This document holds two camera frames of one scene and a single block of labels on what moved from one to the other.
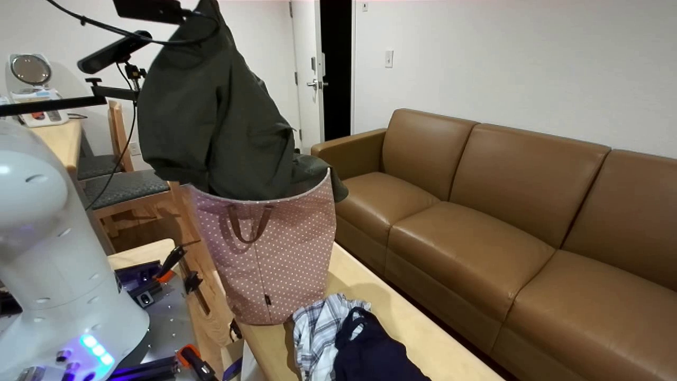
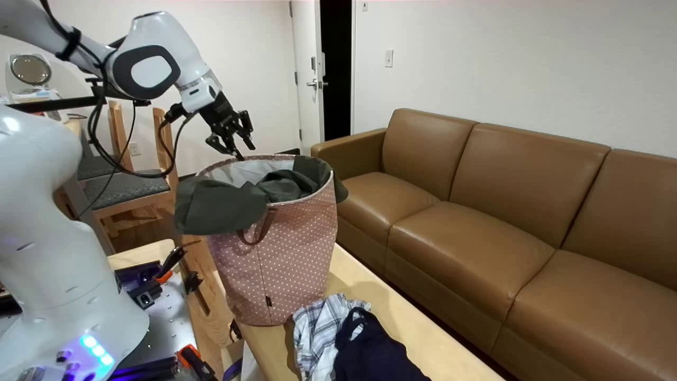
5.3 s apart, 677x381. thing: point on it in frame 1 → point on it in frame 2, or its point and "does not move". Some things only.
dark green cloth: x=208 y=119 → x=208 y=208
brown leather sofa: x=545 y=257 does not move
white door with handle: x=310 y=72 does not move
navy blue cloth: x=366 y=352 does not move
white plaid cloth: x=315 y=328 does not move
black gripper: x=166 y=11 → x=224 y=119
